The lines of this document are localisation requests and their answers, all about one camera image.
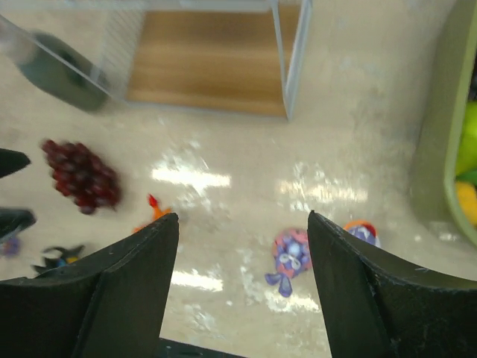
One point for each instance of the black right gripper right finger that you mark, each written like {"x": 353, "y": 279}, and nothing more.
{"x": 376, "y": 304}

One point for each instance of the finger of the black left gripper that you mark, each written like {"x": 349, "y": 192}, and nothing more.
{"x": 14, "y": 221}
{"x": 12, "y": 161}

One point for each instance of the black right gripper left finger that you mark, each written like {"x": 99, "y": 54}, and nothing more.
{"x": 108, "y": 304}

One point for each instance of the small standing purple bunny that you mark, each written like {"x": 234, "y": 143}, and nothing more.
{"x": 10, "y": 247}

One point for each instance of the black bat-like toy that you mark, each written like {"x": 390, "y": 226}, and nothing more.
{"x": 54, "y": 257}

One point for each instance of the red grape bunch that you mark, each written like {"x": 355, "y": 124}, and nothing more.
{"x": 81, "y": 175}

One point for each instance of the purple bunny in orange cup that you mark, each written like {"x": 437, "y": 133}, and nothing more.
{"x": 364, "y": 231}

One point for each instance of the green plastic bin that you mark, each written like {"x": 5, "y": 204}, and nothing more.
{"x": 432, "y": 190}

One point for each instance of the orange dragon toy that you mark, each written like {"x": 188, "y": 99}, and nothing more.
{"x": 157, "y": 212}

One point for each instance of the green soap dispenser bottle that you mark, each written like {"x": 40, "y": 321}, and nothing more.
{"x": 54, "y": 67}

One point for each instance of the orange fruit toy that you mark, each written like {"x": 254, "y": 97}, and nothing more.
{"x": 466, "y": 194}

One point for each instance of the green lime toy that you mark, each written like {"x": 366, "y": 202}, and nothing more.
{"x": 466, "y": 158}

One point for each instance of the white wire wooden shelf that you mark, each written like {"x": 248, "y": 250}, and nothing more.
{"x": 237, "y": 56}

